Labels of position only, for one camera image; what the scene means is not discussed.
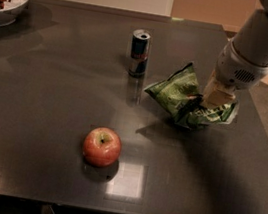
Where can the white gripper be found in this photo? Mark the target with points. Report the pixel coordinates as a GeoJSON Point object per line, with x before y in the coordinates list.
{"type": "Point", "coordinates": [236, 71]}

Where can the green jalapeno chip bag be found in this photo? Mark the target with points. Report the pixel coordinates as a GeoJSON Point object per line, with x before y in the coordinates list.
{"type": "Point", "coordinates": [179, 96]}

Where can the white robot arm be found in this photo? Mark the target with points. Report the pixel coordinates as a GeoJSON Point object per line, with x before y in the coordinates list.
{"type": "Point", "coordinates": [251, 41]}

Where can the blue silver redbull can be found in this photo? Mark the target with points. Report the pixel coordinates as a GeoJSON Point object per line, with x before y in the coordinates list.
{"type": "Point", "coordinates": [139, 52]}

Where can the red apple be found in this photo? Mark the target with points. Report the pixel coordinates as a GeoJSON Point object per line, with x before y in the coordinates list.
{"type": "Point", "coordinates": [102, 147]}

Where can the white bowl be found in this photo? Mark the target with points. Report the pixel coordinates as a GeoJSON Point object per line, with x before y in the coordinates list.
{"type": "Point", "coordinates": [11, 11]}

